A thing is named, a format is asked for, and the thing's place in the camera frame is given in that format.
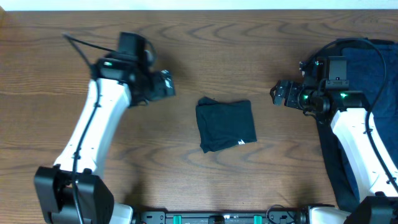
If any dark teal t-shirt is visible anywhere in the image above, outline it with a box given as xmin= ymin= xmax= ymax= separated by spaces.
xmin=195 ymin=97 xmax=257 ymax=153

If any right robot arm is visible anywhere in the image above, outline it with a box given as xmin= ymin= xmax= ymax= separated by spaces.
xmin=270 ymin=80 xmax=397 ymax=223

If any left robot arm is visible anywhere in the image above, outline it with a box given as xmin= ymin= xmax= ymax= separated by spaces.
xmin=34 ymin=58 xmax=175 ymax=223

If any black garment in pile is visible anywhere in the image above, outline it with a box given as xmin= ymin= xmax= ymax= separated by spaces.
xmin=317 ymin=39 xmax=397 ymax=212

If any blue garment in pile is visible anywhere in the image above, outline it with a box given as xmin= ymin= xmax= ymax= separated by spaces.
xmin=337 ymin=43 xmax=398 ymax=200

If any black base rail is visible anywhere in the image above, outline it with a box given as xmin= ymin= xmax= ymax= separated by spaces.
xmin=108 ymin=203 xmax=312 ymax=224

